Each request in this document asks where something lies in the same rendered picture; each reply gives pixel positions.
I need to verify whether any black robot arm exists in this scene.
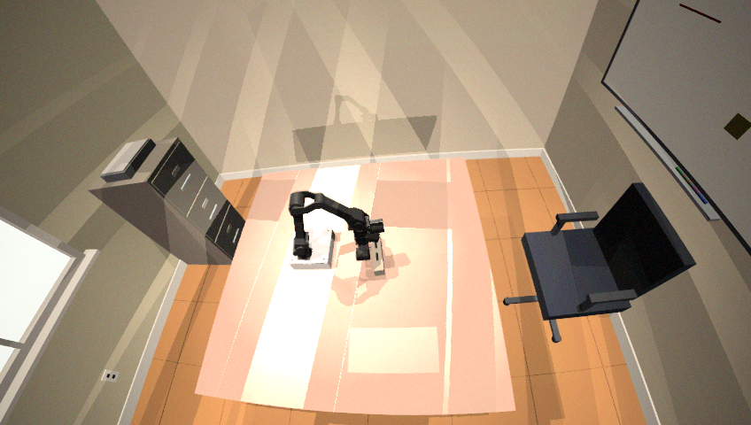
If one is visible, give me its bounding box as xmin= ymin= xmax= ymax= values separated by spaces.
xmin=288 ymin=190 xmax=384 ymax=260

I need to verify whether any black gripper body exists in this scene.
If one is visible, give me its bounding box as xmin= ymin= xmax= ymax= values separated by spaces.
xmin=354 ymin=232 xmax=370 ymax=261

